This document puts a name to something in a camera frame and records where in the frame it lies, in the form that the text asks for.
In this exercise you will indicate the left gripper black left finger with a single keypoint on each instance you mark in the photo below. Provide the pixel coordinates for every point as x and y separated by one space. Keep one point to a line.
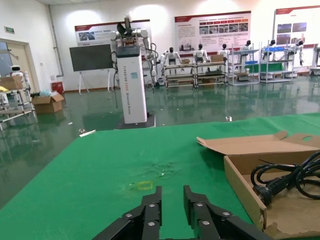
142 225

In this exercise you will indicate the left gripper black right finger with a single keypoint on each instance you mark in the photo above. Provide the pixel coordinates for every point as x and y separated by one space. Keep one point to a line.
212 225

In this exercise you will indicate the torn-edged open cardboard box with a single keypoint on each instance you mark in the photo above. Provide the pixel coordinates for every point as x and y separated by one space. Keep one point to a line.
295 220

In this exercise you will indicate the red box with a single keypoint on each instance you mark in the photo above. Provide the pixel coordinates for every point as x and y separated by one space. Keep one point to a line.
58 87

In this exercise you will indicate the small cardboard box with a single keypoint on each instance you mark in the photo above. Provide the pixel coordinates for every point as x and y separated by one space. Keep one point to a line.
186 61
217 58

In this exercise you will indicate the green table cloth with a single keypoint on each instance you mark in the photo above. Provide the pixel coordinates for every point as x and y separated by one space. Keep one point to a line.
100 162

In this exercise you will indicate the white strip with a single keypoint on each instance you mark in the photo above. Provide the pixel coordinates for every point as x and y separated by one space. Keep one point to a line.
87 133

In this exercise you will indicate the open cardboard carton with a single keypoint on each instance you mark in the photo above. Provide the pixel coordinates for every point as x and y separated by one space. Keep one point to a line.
46 106

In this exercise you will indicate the grey metal shelf rack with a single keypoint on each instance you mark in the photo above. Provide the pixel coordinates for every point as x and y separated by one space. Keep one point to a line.
243 51
277 74

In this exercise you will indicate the teal plastic bag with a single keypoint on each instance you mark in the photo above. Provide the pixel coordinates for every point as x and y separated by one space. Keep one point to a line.
45 93

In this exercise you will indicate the small blue bin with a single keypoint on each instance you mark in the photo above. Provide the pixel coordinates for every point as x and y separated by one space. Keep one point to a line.
251 62

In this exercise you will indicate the green sheet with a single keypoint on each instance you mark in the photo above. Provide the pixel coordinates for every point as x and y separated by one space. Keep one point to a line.
271 67

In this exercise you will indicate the white humanoid robot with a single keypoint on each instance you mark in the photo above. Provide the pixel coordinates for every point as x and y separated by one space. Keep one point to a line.
272 42
300 43
200 53
246 47
171 56
224 52

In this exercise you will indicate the black display on stand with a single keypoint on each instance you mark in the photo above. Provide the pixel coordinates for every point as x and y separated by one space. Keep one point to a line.
90 57

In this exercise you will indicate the long blue bin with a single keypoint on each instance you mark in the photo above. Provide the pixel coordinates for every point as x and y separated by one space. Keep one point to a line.
272 49

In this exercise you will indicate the closed cardboard carton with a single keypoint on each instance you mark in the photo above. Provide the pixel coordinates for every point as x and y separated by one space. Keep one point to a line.
11 83

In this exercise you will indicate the white machine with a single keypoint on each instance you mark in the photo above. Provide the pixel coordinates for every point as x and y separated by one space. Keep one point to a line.
316 60

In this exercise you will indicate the small round-headed white robot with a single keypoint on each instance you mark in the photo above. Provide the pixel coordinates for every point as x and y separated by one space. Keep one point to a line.
16 68

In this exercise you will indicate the green exit sign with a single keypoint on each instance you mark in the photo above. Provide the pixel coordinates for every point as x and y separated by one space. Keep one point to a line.
9 30

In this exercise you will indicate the pipe-frame workbench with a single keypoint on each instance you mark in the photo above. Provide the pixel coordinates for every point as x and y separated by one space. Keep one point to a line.
211 63
178 67

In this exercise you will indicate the white pipe-frame rack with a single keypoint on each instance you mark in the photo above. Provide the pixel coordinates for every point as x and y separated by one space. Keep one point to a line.
17 116

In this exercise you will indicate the wide wall poster photo row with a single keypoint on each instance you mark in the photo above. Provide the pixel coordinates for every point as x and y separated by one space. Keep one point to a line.
190 32

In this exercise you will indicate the white wall pipe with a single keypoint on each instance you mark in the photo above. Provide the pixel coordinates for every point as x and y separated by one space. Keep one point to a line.
56 50

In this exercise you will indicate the wall poster with robot photo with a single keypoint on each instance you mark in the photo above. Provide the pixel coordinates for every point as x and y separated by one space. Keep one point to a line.
95 32

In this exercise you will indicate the beige door with frame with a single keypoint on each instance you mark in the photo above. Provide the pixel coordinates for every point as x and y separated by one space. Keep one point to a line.
21 60

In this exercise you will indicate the wall poster with dark photos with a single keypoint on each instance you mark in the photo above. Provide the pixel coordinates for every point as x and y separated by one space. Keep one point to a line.
312 22

